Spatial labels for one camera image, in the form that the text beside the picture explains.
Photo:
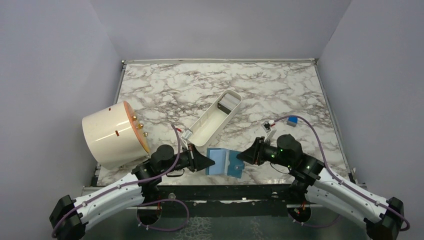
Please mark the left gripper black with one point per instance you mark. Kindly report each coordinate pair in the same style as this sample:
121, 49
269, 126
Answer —
200, 161

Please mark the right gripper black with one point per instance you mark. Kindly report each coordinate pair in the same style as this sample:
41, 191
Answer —
254, 155

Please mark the blue leather card holder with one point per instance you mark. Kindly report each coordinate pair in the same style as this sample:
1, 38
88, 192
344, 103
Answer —
226, 163

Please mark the white oblong plastic tray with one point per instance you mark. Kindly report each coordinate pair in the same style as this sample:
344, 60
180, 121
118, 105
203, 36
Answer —
211, 123

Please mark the black credit card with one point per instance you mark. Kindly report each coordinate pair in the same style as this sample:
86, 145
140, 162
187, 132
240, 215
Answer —
224, 108

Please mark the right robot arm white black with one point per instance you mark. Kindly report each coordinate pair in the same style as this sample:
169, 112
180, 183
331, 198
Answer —
313, 181

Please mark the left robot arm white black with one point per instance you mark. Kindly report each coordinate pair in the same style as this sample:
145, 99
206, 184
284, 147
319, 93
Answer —
72, 217

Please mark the white cards stack in tray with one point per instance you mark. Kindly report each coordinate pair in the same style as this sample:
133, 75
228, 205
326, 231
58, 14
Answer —
229, 101

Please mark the small blue grey block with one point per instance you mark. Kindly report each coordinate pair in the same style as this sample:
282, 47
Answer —
292, 121

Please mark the cream cylindrical container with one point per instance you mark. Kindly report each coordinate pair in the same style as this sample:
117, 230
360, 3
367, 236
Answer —
115, 136

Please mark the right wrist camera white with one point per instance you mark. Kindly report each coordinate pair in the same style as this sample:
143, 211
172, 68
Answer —
268, 127

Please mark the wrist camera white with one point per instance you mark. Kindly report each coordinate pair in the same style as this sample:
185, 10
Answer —
186, 134
268, 127

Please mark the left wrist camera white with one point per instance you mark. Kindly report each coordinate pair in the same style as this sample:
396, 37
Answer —
186, 134

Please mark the black front mounting rail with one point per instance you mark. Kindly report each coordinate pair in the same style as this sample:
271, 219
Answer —
276, 200

